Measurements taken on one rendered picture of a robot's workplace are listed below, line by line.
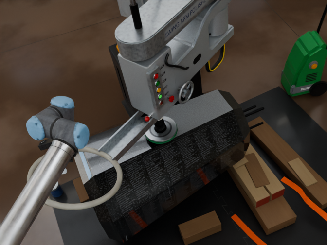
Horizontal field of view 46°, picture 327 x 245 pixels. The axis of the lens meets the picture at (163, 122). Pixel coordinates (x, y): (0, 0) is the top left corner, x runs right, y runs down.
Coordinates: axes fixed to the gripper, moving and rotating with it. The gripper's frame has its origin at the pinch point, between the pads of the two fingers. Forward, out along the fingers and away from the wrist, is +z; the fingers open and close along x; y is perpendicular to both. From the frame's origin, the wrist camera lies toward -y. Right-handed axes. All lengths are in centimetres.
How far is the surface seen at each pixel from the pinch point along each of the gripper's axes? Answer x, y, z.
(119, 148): 48, 17, 19
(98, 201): 4.8, 16.9, 19.7
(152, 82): 51, 31, -26
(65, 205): -2.0, 3.0, 19.6
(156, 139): 75, 35, 27
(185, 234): 69, 66, 101
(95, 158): 67, -3, 44
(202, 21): 93, 51, -49
